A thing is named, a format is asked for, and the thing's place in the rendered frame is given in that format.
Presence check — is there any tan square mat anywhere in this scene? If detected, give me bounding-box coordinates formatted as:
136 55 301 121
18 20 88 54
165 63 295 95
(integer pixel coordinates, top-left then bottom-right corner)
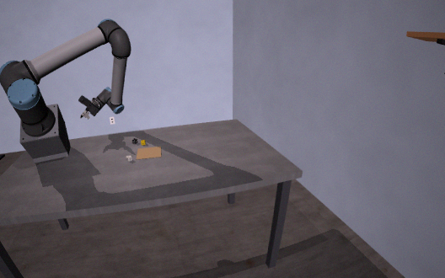
137 147 161 159

